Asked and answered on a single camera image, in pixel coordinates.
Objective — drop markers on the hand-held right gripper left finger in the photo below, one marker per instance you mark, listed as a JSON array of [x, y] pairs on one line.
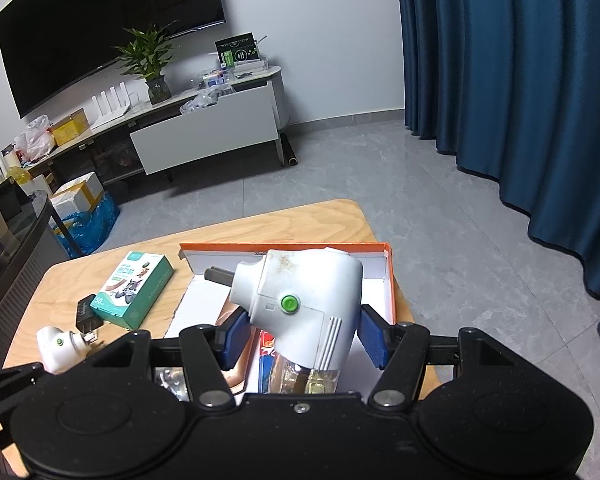
[[232, 340]]

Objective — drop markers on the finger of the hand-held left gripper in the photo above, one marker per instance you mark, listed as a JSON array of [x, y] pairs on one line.
[[10, 377]]

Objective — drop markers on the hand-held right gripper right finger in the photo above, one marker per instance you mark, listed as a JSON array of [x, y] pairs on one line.
[[372, 335]]

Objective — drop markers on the orange-edged white cardboard box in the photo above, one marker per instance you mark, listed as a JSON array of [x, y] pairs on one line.
[[190, 310]]

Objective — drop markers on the white plug-in mosquito repeller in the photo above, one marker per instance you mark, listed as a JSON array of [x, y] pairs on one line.
[[300, 280], [55, 355]]

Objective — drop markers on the blue tiger-print card box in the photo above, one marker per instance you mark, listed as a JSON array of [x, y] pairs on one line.
[[266, 360]]

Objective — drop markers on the rose gold cosmetic tube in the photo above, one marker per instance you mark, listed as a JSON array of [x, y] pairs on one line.
[[242, 379]]

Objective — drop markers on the black charger plug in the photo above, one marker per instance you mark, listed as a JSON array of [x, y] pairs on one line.
[[87, 315]]

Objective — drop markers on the teal bandage box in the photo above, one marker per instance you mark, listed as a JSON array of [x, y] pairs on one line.
[[140, 285]]

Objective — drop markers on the black glass coffee table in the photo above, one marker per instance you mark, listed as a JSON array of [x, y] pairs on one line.
[[25, 255]]

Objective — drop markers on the blue plastic bag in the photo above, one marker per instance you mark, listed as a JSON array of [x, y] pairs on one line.
[[90, 227]]

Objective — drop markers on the small black box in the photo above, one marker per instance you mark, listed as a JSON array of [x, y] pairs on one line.
[[7, 200]]

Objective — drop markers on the white and yellow carton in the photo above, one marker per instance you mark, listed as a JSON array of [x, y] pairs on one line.
[[77, 195]]

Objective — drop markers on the black rolled tube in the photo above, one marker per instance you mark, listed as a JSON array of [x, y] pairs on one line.
[[289, 150]]

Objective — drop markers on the white television stand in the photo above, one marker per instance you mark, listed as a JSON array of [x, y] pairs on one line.
[[205, 130]]

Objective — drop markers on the white and red plastic bag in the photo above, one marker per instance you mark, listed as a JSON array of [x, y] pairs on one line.
[[35, 140]]

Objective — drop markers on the clear crumpled plastic bag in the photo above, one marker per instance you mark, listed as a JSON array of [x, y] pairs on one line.
[[205, 100]]

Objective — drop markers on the yellow cardboard box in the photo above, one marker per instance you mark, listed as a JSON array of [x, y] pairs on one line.
[[70, 129]]

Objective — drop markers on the white antenna router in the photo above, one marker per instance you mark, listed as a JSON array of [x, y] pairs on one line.
[[110, 110]]

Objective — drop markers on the blue curtain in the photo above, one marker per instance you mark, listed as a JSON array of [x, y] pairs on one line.
[[520, 110]]

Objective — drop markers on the clear acrylic box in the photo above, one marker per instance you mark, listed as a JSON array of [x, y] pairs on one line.
[[252, 64]]

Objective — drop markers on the black and green box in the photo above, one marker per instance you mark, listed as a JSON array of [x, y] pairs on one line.
[[236, 50]]

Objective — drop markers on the potted plant in dark vase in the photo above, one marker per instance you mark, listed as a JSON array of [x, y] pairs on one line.
[[145, 55]]

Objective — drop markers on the black wall television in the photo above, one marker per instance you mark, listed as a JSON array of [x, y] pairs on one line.
[[105, 35]]

